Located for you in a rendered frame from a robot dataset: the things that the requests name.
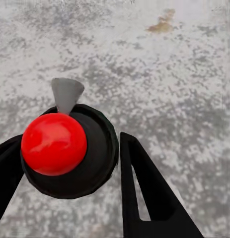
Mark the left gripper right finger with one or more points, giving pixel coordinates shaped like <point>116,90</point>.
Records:
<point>169,219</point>

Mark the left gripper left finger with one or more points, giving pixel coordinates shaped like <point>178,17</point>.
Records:
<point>11,171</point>

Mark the pesticide atomizer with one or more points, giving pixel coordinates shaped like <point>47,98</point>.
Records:
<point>71,150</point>

